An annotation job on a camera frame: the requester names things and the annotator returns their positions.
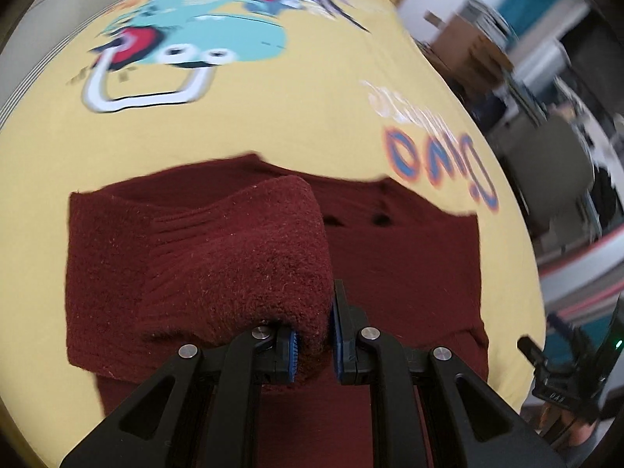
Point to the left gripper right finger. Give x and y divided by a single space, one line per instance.
428 408

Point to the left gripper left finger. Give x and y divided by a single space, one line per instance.
200 409

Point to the dark red knit sweater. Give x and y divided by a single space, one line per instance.
273 302

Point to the grey green chair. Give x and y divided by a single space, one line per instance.
551 172

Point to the brown cardboard box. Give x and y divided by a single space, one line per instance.
461 53

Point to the yellow dinosaur bed cover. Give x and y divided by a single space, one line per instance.
167 106

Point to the white wardrobe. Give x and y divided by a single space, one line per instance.
39 34

